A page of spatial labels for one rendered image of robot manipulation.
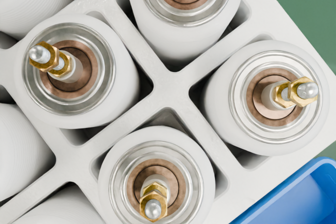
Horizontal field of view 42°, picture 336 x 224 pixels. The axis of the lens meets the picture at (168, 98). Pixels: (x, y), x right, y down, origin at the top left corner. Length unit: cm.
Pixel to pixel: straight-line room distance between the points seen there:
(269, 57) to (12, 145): 22
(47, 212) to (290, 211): 35
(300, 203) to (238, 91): 31
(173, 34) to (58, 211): 18
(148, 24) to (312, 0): 34
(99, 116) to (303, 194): 36
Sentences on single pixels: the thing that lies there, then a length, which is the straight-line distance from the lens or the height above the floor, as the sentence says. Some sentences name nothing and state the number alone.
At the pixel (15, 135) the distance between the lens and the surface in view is 39.
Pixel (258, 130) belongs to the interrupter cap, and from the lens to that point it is 36.
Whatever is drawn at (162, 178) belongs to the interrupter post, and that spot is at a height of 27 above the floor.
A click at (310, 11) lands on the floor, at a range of 65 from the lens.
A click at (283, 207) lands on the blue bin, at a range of 63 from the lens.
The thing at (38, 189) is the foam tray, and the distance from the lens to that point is 45.
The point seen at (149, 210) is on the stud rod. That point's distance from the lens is 27.
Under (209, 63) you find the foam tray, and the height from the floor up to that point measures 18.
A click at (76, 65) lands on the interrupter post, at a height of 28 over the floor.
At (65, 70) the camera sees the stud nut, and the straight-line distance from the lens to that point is 32.
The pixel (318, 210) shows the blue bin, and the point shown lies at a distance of 65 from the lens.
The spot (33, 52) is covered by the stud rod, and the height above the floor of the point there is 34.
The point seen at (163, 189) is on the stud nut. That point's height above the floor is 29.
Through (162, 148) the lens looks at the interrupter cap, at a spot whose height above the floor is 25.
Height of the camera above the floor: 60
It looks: 87 degrees down
